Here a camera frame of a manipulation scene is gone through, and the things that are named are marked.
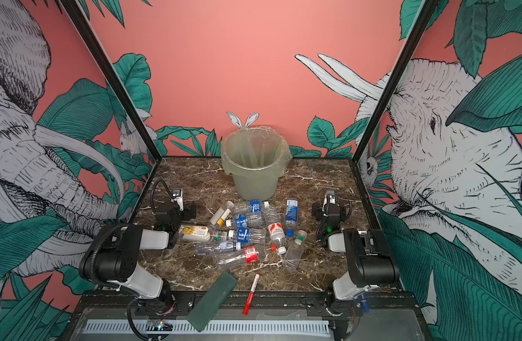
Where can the translucent green waste bin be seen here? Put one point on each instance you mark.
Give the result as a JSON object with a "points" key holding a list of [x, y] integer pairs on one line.
{"points": [[256, 158]]}

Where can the bottle with sunflower label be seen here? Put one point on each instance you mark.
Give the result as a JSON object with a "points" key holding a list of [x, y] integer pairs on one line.
{"points": [[195, 233]]}

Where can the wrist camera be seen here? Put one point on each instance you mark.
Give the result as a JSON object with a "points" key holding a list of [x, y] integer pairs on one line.
{"points": [[329, 203], [177, 198]]}

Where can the red marker pen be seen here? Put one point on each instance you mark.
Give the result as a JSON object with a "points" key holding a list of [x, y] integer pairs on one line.
{"points": [[251, 294]]}

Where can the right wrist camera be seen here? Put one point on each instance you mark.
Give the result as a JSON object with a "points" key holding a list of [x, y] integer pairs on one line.
{"points": [[329, 203]]}

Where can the clear bottle yellow white label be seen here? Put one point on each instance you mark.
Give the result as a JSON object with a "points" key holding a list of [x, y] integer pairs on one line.
{"points": [[220, 216]]}

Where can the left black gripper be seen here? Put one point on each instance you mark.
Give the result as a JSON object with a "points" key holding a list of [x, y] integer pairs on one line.
{"points": [[186, 213]]}

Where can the blue label bottle white cap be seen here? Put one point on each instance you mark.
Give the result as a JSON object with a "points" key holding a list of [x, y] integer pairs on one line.
{"points": [[246, 235]]}

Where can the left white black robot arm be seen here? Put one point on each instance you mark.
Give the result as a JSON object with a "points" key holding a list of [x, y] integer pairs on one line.
{"points": [[112, 258]]}

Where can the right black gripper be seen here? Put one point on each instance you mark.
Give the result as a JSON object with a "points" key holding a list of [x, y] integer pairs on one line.
{"points": [[317, 209]]}

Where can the blue label bottle near bin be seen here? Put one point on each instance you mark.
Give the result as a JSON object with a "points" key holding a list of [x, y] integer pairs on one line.
{"points": [[247, 207]]}

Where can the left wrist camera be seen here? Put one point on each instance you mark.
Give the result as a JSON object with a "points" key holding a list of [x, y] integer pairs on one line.
{"points": [[177, 198]]}

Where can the clear bottle green cap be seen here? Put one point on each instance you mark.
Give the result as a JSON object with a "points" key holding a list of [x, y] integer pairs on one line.
{"points": [[294, 252]]}

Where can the dark green flat board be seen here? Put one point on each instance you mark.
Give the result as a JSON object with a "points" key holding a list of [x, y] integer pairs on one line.
{"points": [[210, 303]]}

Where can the clear bottle red label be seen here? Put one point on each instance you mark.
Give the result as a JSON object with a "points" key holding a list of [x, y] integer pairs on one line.
{"points": [[249, 255]]}

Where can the Pocari Sweat blue label bottle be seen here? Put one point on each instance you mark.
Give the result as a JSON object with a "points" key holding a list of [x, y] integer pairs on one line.
{"points": [[249, 220]]}

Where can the bottle red white label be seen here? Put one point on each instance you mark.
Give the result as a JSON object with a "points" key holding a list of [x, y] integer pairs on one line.
{"points": [[277, 237]]}

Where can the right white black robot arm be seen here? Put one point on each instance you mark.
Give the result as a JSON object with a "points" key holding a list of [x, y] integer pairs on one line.
{"points": [[369, 262]]}

